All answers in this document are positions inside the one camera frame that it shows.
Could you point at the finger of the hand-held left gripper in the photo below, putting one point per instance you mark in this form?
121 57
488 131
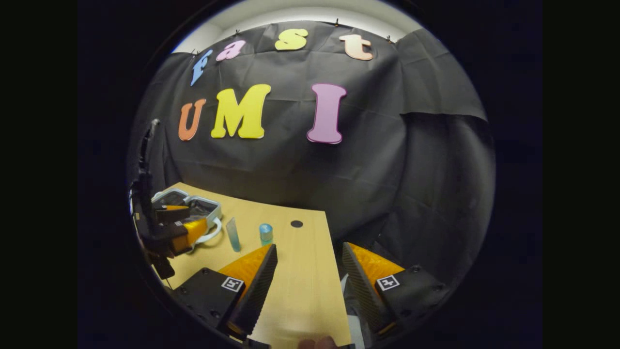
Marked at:
169 237
162 213

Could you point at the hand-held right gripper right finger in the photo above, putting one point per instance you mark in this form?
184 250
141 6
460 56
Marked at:
361 291

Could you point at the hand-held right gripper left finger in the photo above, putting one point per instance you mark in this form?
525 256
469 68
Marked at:
259 291

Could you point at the light blue suitcase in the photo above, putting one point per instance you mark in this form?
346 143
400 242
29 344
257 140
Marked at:
203 206

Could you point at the teal bottle with blue cap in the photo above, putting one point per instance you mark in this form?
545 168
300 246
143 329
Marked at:
265 235

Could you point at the blue skin care tube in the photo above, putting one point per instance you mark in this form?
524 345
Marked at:
233 235

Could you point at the black round table grommet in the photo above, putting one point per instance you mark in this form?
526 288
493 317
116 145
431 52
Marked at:
296 224

